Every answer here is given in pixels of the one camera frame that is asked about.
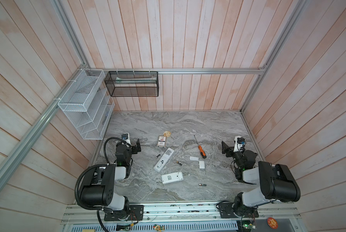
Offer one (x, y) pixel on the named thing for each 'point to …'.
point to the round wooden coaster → (166, 133)
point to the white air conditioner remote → (172, 177)
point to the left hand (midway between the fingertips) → (132, 141)
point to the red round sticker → (272, 223)
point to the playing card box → (162, 141)
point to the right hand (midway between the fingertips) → (229, 140)
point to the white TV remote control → (164, 160)
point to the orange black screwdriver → (202, 152)
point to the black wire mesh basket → (133, 83)
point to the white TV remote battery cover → (194, 158)
